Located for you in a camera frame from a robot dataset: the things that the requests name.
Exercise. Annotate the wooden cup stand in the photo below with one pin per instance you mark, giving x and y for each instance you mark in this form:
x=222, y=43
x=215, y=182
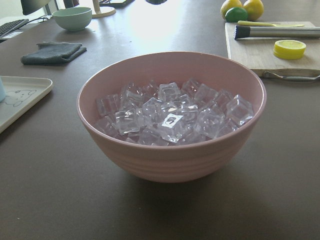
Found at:
x=102, y=11

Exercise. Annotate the green bowl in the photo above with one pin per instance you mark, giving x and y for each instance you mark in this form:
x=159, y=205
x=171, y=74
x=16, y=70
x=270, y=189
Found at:
x=74, y=18

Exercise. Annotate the steel muddler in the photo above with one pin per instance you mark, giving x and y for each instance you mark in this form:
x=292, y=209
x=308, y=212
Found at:
x=243, y=31

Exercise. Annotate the green lime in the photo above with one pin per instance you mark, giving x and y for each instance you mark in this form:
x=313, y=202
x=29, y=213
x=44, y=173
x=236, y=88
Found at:
x=235, y=14

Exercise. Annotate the half lemon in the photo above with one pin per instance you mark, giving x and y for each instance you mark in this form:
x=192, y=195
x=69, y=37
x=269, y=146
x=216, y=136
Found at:
x=289, y=49

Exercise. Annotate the yellow lemon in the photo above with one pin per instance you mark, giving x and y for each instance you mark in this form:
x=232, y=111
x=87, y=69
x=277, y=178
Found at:
x=228, y=4
x=254, y=8

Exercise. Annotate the pink bowl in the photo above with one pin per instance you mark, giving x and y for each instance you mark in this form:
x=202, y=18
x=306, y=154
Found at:
x=172, y=164

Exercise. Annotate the clear ice cubes pile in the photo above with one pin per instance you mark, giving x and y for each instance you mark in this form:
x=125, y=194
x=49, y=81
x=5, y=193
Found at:
x=171, y=114

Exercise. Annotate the cream rabbit tray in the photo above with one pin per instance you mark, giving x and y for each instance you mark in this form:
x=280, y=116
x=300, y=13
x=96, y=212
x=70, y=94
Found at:
x=21, y=93

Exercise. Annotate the light blue cup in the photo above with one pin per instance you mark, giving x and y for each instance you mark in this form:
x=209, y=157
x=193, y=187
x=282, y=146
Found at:
x=2, y=90

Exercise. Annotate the wooden cutting board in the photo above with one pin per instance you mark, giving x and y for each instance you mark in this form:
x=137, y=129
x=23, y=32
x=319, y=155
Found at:
x=256, y=53

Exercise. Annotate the grey folded cloth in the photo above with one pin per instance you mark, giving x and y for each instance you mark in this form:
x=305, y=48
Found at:
x=50, y=53

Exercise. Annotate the yellow lemon far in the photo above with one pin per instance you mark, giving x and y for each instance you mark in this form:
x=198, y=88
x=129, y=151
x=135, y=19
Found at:
x=228, y=4

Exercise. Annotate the yellow lemon near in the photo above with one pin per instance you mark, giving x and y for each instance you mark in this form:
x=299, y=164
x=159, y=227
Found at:
x=254, y=8

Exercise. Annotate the yellow plastic knife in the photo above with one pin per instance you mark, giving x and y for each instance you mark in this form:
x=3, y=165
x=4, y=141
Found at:
x=266, y=24

